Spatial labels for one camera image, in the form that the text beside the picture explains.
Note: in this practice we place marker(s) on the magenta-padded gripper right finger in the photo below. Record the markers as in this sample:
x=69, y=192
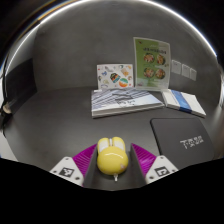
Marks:
x=156, y=168

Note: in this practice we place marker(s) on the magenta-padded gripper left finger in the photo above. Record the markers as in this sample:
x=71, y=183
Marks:
x=71, y=170

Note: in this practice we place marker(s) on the yellow computer mouse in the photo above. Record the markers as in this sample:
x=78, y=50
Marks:
x=111, y=160

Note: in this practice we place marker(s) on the black mouse pad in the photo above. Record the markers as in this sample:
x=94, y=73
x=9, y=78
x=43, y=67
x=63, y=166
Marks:
x=176, y=133

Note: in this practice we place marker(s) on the white book with blue band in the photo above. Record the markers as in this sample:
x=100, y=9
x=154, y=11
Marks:
x=183, y=101

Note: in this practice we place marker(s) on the grey cover book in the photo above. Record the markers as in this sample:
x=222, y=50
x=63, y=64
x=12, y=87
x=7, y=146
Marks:
x=123, y=101

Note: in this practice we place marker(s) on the white sticker sheet card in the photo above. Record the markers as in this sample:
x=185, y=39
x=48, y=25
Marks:
x=115, y=76

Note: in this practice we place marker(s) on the green menu sign stand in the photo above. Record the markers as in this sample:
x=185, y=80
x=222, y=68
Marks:
x=151, y=63

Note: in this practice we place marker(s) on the white wall socket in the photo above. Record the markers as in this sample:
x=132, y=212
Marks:
x=193, y=74
x=176, y=67
x=185, y=71

